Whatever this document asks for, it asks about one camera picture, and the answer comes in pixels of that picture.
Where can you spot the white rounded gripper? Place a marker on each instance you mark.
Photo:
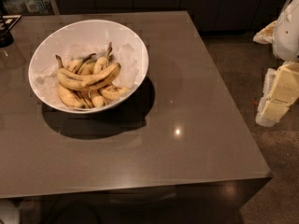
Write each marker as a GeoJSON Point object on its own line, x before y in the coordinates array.
{"type": "Point", "coordinates": [287, 34]}

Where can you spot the long yellow banana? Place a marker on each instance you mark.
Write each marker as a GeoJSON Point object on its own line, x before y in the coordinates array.
{"type": "Point", "coordinates": [88, 82]}

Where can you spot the front right yellow banana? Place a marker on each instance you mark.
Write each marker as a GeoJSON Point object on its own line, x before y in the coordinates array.
{"type": "Point", "coordinates": [112, 92]}

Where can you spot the front middle yellow banana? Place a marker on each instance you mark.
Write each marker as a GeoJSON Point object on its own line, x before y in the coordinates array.
{"type": "Point", "coordinates": [97, 99]}

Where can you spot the back upright yellow banana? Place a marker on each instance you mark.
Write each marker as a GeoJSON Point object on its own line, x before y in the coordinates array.
{"type": "Point", "coordinates": [103, 62]}

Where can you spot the large white bowl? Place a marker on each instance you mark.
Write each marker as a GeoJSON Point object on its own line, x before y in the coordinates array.
{"type": "Point", "coordinates": [80, 39]}

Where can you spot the front left yellow banana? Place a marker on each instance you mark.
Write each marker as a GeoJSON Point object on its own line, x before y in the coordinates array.
{"type": "Point", "coordinates": [68, 97]}

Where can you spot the back left yellow banana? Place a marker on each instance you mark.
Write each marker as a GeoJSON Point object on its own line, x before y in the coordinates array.
{"type": "Point", "coordinates": [74, 65]}

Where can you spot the shelf with bottles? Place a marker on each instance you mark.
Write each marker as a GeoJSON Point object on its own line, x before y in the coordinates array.
{"type": "Point", "coordinates": [29, 7]}

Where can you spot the black object at left edge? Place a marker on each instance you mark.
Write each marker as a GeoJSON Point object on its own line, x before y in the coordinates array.
{"type": "Point", "coordinates": [6, 24]}

